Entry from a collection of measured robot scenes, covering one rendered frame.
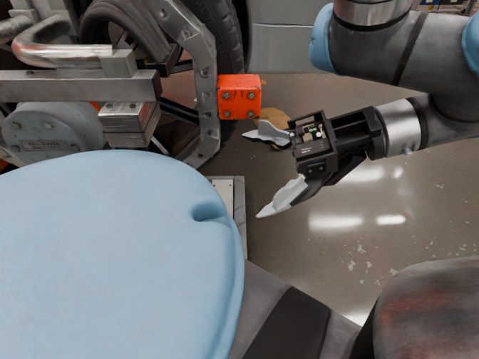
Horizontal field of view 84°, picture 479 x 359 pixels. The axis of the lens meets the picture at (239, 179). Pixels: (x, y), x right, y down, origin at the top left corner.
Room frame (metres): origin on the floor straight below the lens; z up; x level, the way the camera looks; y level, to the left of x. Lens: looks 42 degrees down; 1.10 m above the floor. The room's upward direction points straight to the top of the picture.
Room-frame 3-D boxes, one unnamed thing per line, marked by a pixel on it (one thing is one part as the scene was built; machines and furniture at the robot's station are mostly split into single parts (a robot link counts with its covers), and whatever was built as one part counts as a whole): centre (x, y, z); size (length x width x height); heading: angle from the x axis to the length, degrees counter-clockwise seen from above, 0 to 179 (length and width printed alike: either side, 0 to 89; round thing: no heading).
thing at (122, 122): (0.32, 0.14, 0.93); 0.09 x 0.05 x 0.05; 1
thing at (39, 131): (0.46, 0.32, 0.85); 0.21 x 0.14 x 0.14; 1
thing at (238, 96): (0.54, 0.00, 0.85); 0.09 x 0.08 x 0.07; 91
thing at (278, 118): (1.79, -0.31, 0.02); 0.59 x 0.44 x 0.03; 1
